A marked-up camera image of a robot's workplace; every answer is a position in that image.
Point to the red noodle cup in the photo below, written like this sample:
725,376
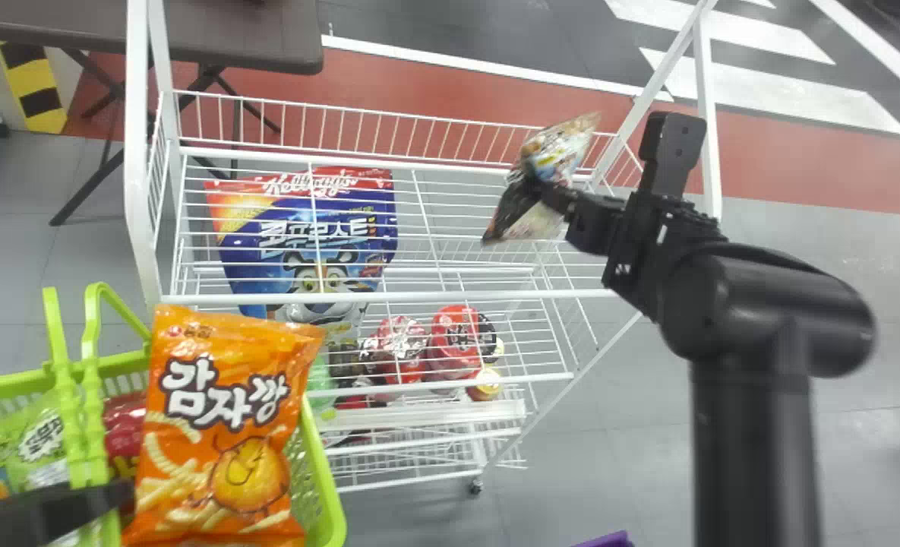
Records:
457,338

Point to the purple crate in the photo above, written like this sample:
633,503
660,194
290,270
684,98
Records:
605,540

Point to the orange snack packet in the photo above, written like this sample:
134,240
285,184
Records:
222,425

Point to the black snack packet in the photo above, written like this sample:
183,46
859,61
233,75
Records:
552,156

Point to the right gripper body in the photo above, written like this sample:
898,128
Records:
595,224

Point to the dark side table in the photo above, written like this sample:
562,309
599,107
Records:
229,30

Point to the yellow can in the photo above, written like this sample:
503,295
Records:
484,384

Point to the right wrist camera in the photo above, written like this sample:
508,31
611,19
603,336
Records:
670,156

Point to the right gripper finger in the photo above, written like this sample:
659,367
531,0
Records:
558,197

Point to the green basket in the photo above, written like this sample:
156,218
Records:
77,380

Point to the blue cereal bag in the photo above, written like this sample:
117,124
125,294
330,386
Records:
305,228

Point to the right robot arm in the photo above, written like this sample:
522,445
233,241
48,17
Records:
753,334

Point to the red silver snack packet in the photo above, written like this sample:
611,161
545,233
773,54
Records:
398,346

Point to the yellow black striped post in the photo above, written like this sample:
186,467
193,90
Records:
36,87

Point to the green snack packet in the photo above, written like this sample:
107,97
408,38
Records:
17,456

